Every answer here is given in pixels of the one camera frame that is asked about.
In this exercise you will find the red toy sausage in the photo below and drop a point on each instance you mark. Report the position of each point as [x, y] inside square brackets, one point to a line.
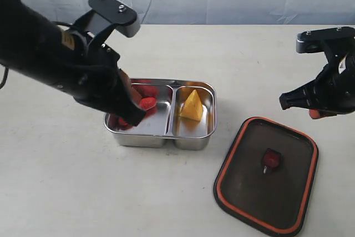
[148, 96]

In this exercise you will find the stainless steel lunch box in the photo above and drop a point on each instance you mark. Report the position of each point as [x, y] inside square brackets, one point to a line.
[163, 122]

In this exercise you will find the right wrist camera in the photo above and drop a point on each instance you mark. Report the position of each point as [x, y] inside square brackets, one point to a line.
[333, 42]

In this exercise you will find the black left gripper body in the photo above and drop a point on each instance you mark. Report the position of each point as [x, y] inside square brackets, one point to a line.
[91, 77]

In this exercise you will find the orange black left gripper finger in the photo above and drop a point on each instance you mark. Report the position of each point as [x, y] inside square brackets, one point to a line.
[133, 95]

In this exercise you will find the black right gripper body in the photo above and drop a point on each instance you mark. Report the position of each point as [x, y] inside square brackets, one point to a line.
[331, 91]

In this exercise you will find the dark lid with orange seal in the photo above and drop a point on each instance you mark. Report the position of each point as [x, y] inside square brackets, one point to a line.
[267, 176]

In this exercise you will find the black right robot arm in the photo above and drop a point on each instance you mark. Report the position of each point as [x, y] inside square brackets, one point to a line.
[330, 93]

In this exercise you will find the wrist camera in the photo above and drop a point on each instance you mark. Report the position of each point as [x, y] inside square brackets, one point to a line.
[103, 18]
[333, 42]

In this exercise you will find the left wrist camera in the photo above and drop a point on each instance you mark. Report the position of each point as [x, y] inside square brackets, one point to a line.
[103, 18]

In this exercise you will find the yellow toy cheese wedge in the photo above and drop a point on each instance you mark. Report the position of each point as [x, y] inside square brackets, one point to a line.
[192, 108]

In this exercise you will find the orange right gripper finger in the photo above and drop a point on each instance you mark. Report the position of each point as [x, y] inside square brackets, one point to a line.
[318, 114]

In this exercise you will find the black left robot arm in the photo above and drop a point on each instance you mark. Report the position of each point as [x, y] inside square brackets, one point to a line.
[26, 37]

